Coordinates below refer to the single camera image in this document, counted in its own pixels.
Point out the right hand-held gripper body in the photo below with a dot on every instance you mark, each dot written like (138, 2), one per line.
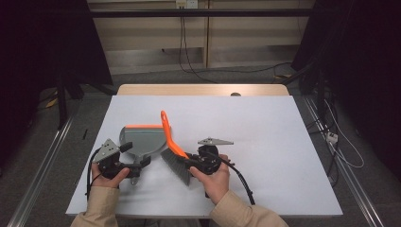
(208, 159)

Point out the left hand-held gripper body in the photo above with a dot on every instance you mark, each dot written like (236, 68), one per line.
(107, 153)

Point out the gray dustpan with orange lip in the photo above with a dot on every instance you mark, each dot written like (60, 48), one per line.
(145, 142)

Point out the orange brush with gray bristles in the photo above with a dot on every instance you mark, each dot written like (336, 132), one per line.
(168, 135)

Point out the person's right hand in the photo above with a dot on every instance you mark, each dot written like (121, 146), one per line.
(216, 186)

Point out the person's left hand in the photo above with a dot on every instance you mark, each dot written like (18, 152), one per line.
(108, 183)

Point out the wooden table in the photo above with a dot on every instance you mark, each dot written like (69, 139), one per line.
(189, 89)

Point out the black metal stand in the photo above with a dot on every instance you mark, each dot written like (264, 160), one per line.
(62, 104)

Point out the white table cover board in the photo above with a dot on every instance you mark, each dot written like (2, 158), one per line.
(268, 126)

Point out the white power strip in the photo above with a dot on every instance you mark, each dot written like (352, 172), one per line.
(331, 137)

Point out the black curtain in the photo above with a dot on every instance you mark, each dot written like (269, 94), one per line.
(362, 47)
(38, 47)

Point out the black horizontal metal bar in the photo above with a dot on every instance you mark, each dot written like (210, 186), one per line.
(220, 13)

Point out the aluminium floor rail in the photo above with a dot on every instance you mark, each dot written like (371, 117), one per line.
(350, 176)
(41, 171)

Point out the white wall outlet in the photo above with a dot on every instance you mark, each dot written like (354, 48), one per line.
(186, 3)

